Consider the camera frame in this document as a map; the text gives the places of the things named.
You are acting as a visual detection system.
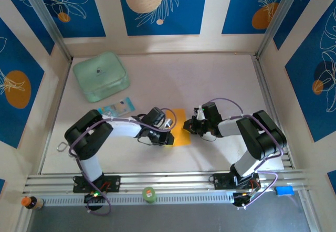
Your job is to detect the orange paper sheet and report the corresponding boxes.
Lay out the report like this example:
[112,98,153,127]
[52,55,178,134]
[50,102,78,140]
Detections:
[164,108,192,147]

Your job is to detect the light blue packet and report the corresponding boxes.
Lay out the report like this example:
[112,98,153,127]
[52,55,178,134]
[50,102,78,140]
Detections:
[97,97,136,116]

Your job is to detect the green tape roll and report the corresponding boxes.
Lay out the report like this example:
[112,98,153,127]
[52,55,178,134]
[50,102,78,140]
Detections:
[142,187,158,204]

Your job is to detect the mint green zip case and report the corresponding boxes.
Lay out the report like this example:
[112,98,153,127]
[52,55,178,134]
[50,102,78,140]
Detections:
[72,52,131,103]

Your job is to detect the blue box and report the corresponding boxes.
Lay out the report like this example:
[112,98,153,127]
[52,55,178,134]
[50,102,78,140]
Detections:
[274,186,294,196]

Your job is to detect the brown bottle orange cap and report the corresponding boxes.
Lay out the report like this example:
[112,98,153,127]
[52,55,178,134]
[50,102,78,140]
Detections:
[20,196,45,211]

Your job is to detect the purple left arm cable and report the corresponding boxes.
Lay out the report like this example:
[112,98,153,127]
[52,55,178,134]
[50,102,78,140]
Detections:
[68,108,177,216]

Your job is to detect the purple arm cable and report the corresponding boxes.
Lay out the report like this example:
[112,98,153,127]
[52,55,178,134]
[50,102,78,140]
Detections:
[68,108,177,216]
[209,97,284,209]

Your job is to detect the aluminium rail frame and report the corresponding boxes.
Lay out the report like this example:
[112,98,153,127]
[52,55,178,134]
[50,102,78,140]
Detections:
[23,170,313,195]

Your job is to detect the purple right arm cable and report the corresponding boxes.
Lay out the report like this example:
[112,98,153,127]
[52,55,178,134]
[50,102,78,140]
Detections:
[209,97,284,209]

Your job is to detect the grey slotted cable duct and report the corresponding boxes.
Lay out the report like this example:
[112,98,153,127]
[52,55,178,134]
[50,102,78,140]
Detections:
[41,191,237,206]

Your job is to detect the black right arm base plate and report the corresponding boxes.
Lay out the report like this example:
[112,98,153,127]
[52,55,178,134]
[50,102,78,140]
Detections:
[209,173,262,191]

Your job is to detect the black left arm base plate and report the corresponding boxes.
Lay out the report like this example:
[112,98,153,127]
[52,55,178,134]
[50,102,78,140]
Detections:
[72,175,121,193]

